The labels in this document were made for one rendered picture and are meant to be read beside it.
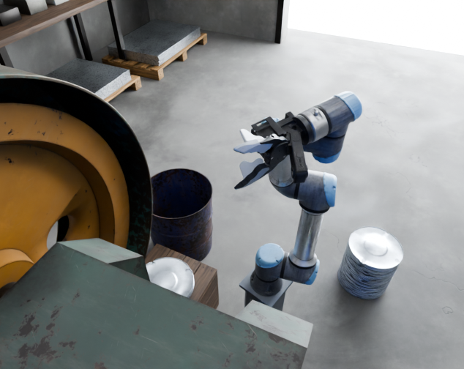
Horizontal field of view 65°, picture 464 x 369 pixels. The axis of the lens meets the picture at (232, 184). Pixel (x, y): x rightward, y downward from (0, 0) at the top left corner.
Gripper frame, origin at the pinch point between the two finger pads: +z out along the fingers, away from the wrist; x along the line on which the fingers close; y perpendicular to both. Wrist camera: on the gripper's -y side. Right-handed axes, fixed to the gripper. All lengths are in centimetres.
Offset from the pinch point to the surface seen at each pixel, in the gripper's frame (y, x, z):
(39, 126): 16.1, 17.8, 29.7
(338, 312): -27, -149, -52
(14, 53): 343, -173, 52
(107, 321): -20.3, 17.2, 31.5
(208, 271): 22, -116, 3
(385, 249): -16, -124, -87
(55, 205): 13.9, -1.2, 35.8
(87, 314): -18.1, 17.0, 33.4
